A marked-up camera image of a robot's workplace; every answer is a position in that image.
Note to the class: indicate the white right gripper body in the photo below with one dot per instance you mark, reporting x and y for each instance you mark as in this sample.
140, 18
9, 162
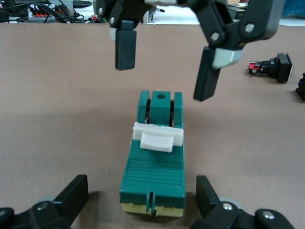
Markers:
162, 1

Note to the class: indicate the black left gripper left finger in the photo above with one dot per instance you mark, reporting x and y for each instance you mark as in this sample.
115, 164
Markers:
71, 198

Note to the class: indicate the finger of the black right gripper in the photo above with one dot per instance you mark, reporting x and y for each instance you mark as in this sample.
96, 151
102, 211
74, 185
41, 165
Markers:
125, 50
207, 76

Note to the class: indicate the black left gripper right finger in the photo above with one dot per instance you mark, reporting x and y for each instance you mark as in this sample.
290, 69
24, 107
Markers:
207, 202

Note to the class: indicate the black background box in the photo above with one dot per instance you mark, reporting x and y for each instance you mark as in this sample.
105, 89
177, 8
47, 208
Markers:
236, 12

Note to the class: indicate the square black push button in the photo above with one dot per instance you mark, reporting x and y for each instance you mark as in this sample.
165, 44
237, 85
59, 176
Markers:
282, 68

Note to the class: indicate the brown paper table cover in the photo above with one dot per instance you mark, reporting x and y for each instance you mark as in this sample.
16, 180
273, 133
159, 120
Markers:
47, 119

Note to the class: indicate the grey power strip orange switches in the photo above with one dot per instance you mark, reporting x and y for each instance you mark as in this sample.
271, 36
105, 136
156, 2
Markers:
47, 13

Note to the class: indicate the green mushroom push button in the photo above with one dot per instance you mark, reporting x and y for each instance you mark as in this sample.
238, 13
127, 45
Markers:
301, 88

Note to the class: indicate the blue background object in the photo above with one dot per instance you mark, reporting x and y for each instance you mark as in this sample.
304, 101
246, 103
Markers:
294, 8

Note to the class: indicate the silver metal edge bracket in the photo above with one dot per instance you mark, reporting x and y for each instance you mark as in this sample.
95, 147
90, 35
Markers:
147, 17

